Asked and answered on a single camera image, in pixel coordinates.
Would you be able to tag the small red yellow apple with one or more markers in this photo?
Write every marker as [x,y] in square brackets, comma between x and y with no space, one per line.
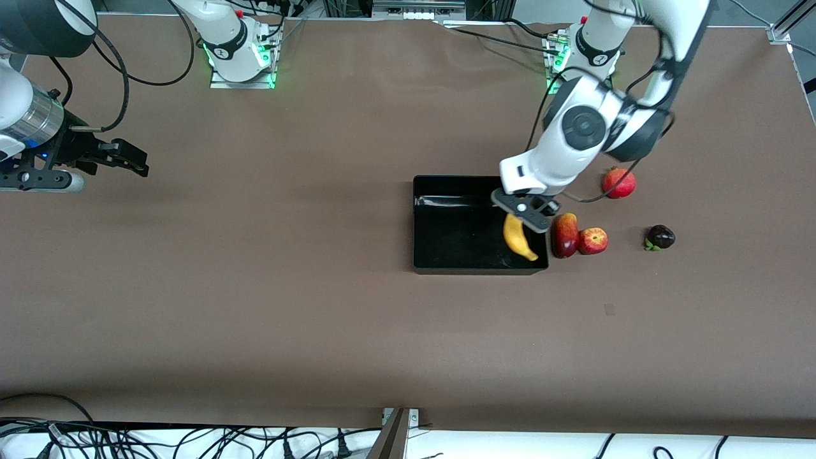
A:
[593,241]

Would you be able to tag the silver power strip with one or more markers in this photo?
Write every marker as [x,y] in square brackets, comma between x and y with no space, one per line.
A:
[414,9]

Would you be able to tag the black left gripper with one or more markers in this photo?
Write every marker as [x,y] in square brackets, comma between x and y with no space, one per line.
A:
[549,206]

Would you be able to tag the dark red mango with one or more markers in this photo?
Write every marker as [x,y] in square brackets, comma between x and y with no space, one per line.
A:
[564,237]

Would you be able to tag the aluminium frame corner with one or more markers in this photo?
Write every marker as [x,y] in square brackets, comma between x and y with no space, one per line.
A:
[781,32]

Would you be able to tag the dark purple mangosteen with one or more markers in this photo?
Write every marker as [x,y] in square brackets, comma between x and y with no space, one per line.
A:
[662,238]

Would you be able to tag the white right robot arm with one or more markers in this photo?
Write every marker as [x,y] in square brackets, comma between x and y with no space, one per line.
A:
[233,44]

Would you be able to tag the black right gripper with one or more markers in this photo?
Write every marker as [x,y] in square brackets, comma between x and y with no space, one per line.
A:
[75,149]

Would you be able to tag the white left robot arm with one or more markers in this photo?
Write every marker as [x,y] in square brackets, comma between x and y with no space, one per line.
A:
[583,127]

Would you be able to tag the black rectangular plastic tray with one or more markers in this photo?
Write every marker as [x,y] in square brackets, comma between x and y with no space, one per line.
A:
[452,245]

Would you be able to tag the metal table edge bracket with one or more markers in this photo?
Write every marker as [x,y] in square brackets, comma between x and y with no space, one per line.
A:
[395,440]

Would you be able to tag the red pomegranate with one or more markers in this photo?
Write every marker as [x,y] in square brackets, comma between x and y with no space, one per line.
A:
[619,183]

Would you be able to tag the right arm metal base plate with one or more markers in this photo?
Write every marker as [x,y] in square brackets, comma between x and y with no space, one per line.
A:
[220,83]

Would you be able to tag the yellow banana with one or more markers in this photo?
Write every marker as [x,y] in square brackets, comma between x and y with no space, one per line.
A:
[517,241]

